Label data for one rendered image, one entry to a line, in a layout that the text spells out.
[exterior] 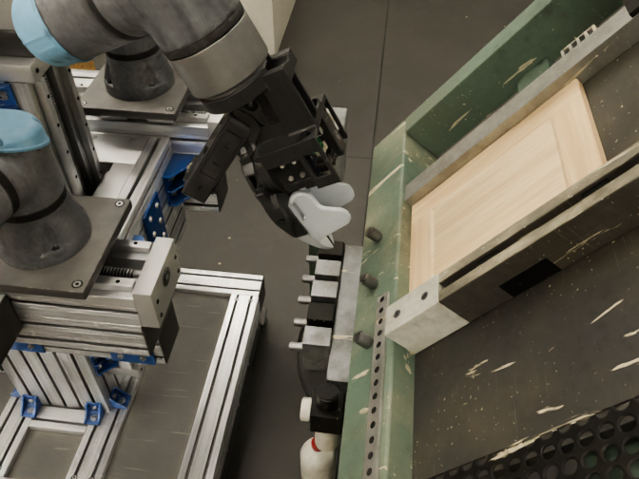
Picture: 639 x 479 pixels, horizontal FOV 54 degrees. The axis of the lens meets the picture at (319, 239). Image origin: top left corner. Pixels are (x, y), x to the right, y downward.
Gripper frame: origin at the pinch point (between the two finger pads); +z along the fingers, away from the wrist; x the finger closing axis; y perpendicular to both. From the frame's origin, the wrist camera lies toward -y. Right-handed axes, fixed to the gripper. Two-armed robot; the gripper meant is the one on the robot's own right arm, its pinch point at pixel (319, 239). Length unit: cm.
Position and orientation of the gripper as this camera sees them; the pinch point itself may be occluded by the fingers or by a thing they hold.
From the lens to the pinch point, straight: 66.4
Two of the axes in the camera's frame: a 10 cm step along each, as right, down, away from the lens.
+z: 4.6, 6.7, 5.8
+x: 1.3, -7.0, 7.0
